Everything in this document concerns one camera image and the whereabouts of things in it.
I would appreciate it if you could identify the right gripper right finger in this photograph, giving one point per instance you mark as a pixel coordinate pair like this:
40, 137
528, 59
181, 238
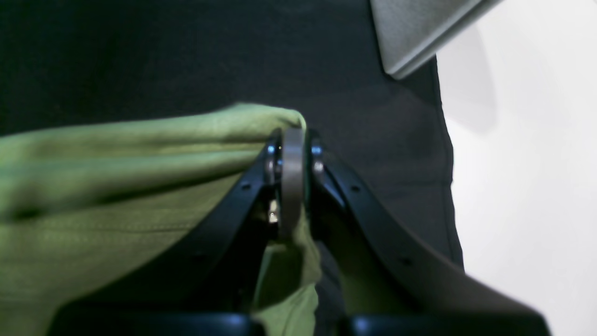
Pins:
392, 282

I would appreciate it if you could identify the sage green T-shirt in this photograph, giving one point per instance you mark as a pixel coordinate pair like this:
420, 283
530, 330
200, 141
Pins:
82, 206

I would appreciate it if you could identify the grey white cabinet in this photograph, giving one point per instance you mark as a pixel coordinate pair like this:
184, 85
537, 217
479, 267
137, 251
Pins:
410, 32

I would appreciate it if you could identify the black table cloth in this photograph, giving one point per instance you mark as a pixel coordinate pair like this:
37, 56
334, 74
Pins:
71, 63

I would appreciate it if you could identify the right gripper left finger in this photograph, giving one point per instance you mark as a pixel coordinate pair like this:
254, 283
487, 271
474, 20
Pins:
203, 285

